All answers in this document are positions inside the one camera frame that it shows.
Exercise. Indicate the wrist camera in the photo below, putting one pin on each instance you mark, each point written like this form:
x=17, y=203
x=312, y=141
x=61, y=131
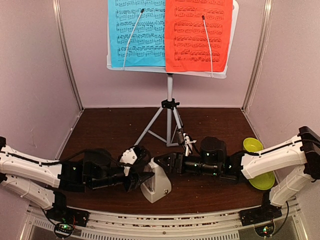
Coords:
x=186, y=142
x=129, y=158

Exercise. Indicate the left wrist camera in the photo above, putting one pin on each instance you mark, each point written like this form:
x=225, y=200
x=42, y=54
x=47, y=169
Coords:
x=129, y=158

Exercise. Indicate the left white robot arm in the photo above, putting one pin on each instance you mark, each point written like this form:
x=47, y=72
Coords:
x=87, y=169

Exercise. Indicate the blue sheet music paper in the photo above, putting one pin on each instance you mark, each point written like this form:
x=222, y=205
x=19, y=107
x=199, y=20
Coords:
x=136, y=33

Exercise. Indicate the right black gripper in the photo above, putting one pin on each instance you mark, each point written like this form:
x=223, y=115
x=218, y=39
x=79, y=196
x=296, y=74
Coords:
x=173, y=158

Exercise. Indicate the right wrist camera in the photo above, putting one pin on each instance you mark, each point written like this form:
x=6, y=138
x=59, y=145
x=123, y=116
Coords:
x=186, y=142

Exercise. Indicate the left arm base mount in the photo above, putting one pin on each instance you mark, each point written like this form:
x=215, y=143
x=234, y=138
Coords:
x=66, y=220

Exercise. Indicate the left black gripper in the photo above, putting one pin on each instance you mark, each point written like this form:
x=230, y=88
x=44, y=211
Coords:
x=136, y=179

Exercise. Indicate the silver tripod stand legs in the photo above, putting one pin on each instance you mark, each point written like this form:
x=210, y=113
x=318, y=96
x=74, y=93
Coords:
x=173, y=120

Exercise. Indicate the aluminium front rail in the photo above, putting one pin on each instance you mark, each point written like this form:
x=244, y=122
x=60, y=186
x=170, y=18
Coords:
x=138, y=219

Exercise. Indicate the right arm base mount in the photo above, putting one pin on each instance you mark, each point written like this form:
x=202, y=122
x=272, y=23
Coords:
x=261, y=219

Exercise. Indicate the white metronome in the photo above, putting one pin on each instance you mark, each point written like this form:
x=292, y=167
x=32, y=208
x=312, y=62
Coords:
x=158, y=186

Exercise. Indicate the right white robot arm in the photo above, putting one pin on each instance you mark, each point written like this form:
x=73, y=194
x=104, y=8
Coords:
x=301, y=151

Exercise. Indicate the left aluminium corner post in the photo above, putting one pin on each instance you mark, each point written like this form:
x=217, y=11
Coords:
x=65, y=52

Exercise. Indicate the yellow-green bowl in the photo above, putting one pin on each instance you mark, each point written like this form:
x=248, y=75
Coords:
x=251, y=144

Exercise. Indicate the yellow-green plate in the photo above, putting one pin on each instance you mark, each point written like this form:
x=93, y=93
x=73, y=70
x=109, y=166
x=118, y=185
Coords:
x=264, y=181

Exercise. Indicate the white perforated music stand desk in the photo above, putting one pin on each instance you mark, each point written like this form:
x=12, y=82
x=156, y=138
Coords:
x=192, y=37

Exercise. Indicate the red sheet music paper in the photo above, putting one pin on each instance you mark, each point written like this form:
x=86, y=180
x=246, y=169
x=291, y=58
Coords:
x=197, y=35

